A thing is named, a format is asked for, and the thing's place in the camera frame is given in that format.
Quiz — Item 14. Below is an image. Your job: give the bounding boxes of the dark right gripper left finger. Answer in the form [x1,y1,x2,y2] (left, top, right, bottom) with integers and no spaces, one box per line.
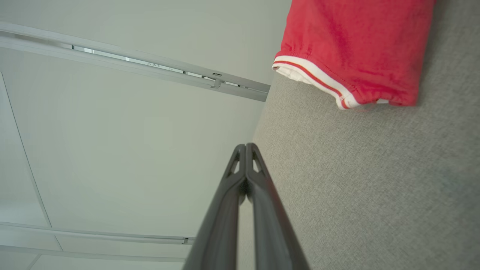
[183,144,248,270]

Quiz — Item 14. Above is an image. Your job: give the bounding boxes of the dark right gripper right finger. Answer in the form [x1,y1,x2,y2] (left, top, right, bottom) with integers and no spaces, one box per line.
[246,142,311,270]

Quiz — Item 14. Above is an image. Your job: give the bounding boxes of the red white-sleeved basketball jersey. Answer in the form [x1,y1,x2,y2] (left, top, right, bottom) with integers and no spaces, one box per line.
[272,0,436,110]

